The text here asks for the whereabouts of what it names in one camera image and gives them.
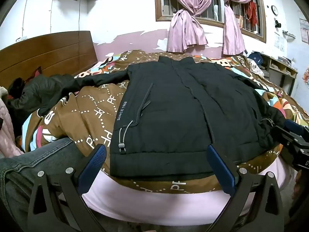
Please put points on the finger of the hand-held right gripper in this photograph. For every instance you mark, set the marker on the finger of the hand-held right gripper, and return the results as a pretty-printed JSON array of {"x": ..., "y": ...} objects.
[{"x": 293, "y": 127}]

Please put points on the red hanging cloth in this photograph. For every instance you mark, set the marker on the red hanging cloth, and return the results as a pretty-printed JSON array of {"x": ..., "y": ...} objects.
[{"x": 252, "y": 12}]

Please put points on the pink quilted blanket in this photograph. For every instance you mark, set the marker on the pink quilted blanket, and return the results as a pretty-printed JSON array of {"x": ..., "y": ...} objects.
[{"x": 6, "y": 130}]

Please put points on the white wall socket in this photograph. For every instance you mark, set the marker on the white wall socket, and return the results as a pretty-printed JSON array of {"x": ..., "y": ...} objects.
[{"x": 21, "y": 39}]

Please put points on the brown printed blanket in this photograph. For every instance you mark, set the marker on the brown printed blanket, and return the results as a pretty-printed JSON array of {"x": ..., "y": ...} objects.
[{"x": 96, "y": 116}]

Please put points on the wall calendar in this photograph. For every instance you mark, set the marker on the wall calendar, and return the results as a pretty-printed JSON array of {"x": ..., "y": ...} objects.
[{"x": 304, "y": 31}]

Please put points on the wooden headboard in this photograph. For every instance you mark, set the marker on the wooden headboard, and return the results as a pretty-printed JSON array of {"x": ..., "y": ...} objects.
[{"x": 48, "y": 53}]

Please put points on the blue cap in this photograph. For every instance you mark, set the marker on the blue cap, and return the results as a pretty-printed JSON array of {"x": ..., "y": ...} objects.
[{"x": 255, "y": 57}]

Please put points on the dark grey jacket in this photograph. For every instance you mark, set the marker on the dark grey jacket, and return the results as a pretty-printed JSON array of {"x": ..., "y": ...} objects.
[{"x": 36, "y": 89}]

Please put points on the person's leg in jeans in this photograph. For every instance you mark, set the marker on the person's leg in jeans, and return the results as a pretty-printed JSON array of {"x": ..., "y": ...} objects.
[{"x": 26, "y": 169}]

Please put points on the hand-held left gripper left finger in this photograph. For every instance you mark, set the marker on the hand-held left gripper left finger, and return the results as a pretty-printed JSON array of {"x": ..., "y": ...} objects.
[{"x": 93, "y": 164}]

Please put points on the pink curtain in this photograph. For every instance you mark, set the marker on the pink curtain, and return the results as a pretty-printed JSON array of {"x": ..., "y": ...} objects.
[
  {"x": 231, "y": 33},
  {"x": 185, "y": 26}
]

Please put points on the wooden barred window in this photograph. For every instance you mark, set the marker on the wooden barred window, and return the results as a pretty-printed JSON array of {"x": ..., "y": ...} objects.
[{"x": 159, "y": 2}]

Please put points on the round wall clock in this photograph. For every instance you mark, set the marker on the round wall clock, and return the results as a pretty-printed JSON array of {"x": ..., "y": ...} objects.
[{"x": 274, "y": 10}]

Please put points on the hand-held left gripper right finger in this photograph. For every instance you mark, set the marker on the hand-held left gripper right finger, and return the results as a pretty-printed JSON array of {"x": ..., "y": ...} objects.
[{"x": 221, "y": 166}]

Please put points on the black padded jacket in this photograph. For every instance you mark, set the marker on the black padded jacket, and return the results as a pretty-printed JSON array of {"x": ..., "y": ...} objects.
[{"x": 173, "y": 106}]

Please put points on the pink bed sheet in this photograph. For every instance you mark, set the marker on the pink bed sheet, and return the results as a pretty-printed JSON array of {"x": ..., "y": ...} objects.
[{"x": 157, "y": 204}]

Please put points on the floral cloth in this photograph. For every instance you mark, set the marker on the floral cloth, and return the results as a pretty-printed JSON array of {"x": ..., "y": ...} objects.
[{"x": 257, "y": 69}]

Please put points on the wooden shelf unit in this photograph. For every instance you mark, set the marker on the wooden shelf unit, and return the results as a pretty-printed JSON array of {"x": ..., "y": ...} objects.
[{"x": 282, "y": 71}]

